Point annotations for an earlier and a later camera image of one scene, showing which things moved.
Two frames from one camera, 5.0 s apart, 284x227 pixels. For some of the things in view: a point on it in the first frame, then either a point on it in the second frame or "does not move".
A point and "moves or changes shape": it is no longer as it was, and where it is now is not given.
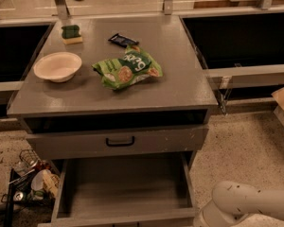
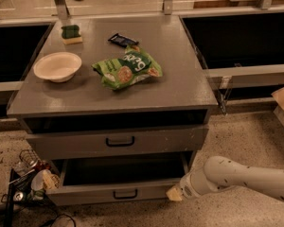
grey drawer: x=124 y=192 moves or changes shape
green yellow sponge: x=71 y=35 does not move
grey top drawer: x=118 y=143 does not move
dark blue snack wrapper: x=123 y=41 does not move
